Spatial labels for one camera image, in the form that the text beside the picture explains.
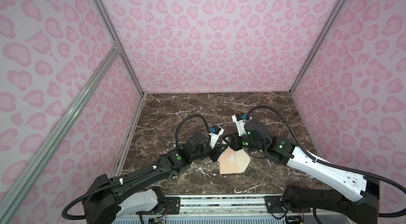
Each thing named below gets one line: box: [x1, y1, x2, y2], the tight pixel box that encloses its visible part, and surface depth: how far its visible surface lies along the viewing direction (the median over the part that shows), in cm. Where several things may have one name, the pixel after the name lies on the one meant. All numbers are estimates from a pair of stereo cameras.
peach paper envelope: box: [218, 145, 252, 175], surface depth 86 cm
